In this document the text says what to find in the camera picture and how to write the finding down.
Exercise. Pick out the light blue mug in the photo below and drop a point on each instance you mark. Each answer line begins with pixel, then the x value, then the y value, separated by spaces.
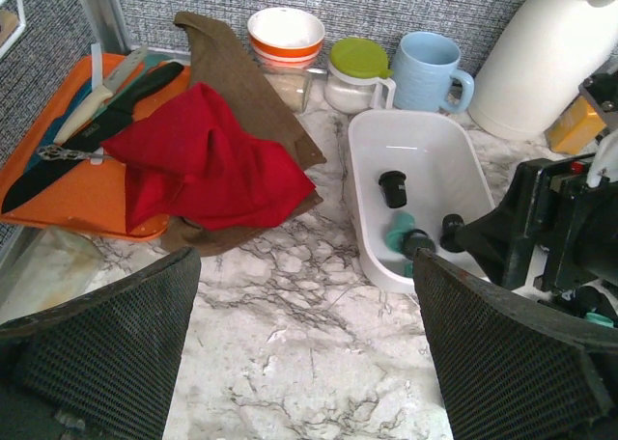
pixel 427 75

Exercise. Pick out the brown cloth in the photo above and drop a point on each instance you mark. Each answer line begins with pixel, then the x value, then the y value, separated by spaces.
pixel 218 58

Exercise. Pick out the white thermos jug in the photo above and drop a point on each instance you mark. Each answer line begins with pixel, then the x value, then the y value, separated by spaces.
pixel 535 68

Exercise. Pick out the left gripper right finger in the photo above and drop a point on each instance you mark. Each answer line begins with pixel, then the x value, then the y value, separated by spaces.
pixel 511 368

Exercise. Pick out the red cloth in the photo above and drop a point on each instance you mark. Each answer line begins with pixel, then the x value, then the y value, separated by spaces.
pixel 191 158

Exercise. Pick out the orange striped white bowl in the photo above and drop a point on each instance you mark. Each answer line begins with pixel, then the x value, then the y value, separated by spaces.
pixel 286 37

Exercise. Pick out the green lid sugar jar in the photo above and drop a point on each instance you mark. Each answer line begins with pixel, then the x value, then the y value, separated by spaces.
pixel 359 77

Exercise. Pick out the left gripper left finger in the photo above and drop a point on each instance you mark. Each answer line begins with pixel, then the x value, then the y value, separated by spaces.
pixel 109 357

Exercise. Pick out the teal capsule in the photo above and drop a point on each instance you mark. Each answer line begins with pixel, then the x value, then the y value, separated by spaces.
pixel 599 319
pixel 401 224
pixel 408 270

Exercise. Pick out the white handle knife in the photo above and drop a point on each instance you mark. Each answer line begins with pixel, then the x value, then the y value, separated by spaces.
pixel 96 98

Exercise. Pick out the black capsule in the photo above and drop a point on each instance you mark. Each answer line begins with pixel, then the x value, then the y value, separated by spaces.
pixel 449 227
pixel 393 187
pixel 414 240

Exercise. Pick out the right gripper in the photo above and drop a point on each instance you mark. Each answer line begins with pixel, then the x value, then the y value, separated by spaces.
pixel 549 205

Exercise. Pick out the black kitchen knife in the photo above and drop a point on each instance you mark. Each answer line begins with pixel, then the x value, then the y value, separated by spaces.
pixel 62 159

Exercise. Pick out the white storage basket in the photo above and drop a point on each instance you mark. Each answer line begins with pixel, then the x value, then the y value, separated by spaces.
pixel 443 176

